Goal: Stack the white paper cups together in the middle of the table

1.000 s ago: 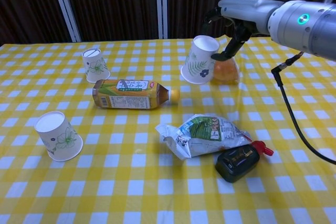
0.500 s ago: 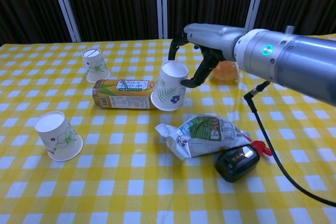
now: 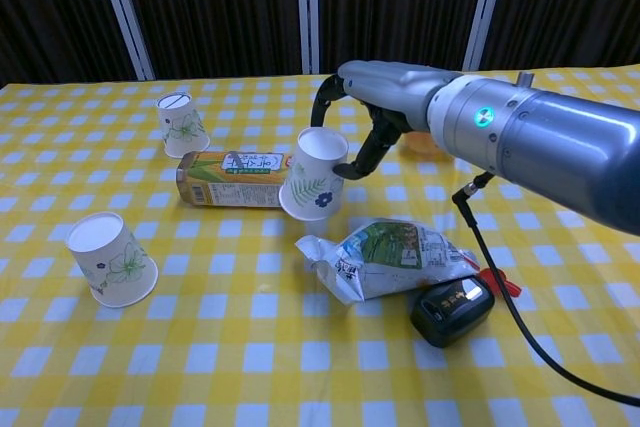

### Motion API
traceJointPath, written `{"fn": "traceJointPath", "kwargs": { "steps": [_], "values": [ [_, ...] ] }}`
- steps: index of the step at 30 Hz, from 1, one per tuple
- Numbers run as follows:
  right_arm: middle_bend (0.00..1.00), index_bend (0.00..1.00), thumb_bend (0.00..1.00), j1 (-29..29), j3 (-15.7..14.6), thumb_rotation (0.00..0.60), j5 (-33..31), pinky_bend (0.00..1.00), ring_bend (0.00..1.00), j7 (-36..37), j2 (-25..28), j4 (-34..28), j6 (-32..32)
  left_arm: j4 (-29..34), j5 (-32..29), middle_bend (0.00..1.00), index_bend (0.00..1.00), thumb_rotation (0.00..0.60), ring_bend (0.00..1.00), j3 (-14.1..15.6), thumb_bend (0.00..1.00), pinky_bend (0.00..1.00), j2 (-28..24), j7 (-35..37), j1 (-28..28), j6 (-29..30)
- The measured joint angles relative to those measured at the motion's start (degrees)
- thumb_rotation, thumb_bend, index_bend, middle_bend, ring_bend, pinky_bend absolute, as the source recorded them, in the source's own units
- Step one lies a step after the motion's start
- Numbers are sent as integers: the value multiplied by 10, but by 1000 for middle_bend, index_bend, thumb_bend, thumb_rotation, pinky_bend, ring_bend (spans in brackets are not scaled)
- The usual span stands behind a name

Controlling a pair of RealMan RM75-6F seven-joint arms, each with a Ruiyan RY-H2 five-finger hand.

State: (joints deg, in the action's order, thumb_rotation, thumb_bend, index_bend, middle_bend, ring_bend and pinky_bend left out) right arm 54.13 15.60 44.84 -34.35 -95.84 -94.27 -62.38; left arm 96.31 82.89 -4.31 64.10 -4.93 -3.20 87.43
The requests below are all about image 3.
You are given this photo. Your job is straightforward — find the black ribbed partition panel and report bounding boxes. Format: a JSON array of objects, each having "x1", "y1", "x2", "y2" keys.
[
  {"x1": 114, "y1": 0, "x2": 304, "y2": 81},
  {"x1": 0, "y1": 0, "x2": 137, "y2": 86},
  {"x1": 316, "y1": 0, "x2": 494, "y2": 75},
  {"x1": 479, "y1": 0, "x2": 640, "y2": 72}
]

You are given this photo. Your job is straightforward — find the paper cup with green flower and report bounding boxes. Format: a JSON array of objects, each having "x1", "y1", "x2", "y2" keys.
[{"x1": 65, "y1": 211, "x2": 160, "y2": 310}]

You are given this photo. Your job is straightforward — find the clear plastic cup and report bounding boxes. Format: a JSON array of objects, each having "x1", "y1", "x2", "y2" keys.
[{"x1": 154, "y1": 91, "x2": 211, "y2": 159}]

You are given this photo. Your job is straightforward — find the orange jelly cup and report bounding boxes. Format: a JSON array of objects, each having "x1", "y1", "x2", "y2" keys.
[{"x1": 398, "y1": 129, "x2": 455, "y2": 162}]

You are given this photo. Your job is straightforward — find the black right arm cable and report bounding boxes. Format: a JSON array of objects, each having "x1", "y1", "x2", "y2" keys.
[{"x1": 451, "y1": 170, "x2": 640, "y2": 407}]

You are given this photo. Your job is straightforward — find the yellow white checkered tablecloth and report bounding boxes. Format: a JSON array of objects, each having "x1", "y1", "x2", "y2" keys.
[{"x1": 0, "y1": 65, "x2": 640, "y2": 427}]

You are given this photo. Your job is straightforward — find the crumpled white snack bag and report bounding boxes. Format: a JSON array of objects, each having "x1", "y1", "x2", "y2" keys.
[{"x1": 294, "y1": 217, "x2": 482, "y2": 306}]

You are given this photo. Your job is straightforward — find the paper cup with fern print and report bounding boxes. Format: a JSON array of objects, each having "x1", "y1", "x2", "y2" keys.
[{"x1": 277, "y1": 127, "x2": 350, "y2": 222}]

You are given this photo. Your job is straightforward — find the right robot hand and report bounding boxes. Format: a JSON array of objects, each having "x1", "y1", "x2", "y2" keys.
[{"x1": 309, "y1": 60, "x2": 461, "y2": 182}]

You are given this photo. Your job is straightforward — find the corn tea plastic bottle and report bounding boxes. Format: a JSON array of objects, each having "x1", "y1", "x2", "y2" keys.
[{"x1": 175, "y1": 150, "x2": 297, "y2": 210}]

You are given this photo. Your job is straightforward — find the black sauce bottle red cap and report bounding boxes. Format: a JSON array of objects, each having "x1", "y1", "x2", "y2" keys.
[{"x1": 409, "y1": 268, "x2": 523, "y2": 350}]

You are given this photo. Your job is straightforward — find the white partition frame post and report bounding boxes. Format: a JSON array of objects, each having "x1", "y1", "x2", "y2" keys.
[
  {"x1": 295, "y1": 0, "x2": 321, "y2": 75},
  {"x1": 461, "y1": 0, "x2": 511, "y2": 73},
  {"x1": 91, "y1": 0, "x2": 156, "y2": 81}
]

